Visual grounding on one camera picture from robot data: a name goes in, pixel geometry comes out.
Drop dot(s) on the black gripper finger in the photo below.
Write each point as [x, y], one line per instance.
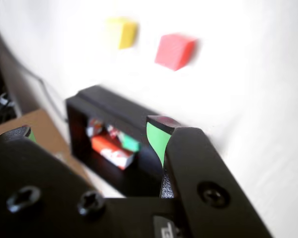
[201, 168]
[27, 178]

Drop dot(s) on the green cube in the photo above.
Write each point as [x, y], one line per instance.
[130, 143]

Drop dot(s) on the red cube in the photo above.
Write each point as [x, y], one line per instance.
[175, 52]

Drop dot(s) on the yellow cube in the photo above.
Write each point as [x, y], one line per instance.
[121, 32]

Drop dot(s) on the large brown cardboard box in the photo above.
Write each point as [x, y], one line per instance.
[47, 131]

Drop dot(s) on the black cardboard box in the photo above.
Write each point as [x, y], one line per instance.
[75, 129]

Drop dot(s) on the orange matchbox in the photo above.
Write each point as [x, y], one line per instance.
[111, 151]

